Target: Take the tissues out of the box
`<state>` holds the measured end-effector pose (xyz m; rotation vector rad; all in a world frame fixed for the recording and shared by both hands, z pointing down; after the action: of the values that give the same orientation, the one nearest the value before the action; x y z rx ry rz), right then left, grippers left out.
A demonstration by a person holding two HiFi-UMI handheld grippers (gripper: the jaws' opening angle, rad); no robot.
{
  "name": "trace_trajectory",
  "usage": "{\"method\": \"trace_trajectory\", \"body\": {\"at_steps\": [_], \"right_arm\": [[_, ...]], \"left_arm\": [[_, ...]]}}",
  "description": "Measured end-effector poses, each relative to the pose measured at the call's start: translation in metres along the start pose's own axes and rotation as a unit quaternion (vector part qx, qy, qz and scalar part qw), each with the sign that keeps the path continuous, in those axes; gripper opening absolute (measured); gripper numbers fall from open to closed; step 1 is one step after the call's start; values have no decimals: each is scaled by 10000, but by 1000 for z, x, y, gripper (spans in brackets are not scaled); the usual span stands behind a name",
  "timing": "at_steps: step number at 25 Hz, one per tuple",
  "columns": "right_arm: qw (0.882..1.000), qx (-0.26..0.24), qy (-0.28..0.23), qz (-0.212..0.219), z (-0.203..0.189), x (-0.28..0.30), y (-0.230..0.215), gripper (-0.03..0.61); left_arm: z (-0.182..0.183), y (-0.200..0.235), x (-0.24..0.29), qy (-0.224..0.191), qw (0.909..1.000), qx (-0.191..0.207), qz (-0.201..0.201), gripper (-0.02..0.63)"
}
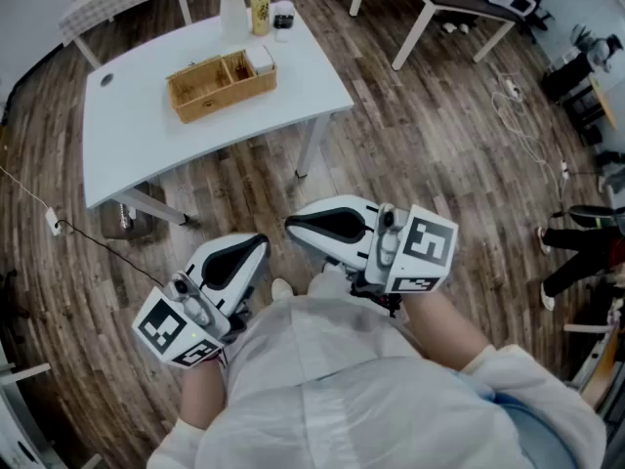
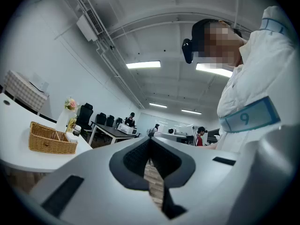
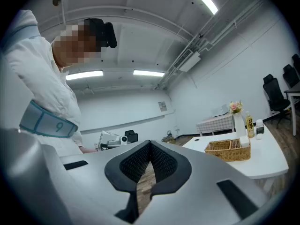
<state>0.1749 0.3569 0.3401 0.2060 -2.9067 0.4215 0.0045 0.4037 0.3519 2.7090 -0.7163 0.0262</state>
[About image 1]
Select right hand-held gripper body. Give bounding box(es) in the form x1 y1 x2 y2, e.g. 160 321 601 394
349 202 459 317

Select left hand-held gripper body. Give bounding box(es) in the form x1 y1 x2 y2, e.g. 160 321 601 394
131 270 253 368

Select white rectangular object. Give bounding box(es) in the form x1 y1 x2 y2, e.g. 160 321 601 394
245 45 274 74

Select person's left forearm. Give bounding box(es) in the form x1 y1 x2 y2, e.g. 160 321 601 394
179 357 229 430

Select person's right forearm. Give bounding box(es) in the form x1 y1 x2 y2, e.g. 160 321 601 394
394 289 492 375

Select person's white shoe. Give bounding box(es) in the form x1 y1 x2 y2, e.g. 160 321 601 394
271 277 295 305

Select brown box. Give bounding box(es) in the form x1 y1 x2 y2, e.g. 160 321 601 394
101 195 160 243

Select person's white jacket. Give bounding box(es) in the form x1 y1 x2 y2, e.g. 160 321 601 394
146 261 609 469

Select wicker compartment basket with lid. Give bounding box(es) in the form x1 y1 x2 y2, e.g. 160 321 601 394
165 49 278 125

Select black round stool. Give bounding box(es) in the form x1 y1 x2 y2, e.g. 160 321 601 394
568 204 617 230

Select dark jar with white lid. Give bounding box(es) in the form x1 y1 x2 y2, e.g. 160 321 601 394
271 0 297 31

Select yellow patterned bottle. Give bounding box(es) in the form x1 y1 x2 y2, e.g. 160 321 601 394
249 0 271 37

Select white ceramic vase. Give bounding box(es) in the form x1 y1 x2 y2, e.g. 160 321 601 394
219 0 251 44

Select black storage rack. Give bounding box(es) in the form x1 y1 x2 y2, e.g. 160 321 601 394
540 51 611 134

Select person's blue jeans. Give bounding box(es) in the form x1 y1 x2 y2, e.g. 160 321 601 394
487 393 577 469

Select white side table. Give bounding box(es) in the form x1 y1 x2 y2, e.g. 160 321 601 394
72 0 192 70

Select thin black cable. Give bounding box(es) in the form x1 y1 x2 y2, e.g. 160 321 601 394
57 218 173 287

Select tangled white cable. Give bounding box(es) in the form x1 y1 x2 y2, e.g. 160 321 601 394
490 69 573 199

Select white metal frame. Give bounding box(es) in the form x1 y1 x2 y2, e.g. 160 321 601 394
0 339 53 469

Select thin white cable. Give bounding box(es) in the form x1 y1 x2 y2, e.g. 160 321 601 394
0 165 53 213

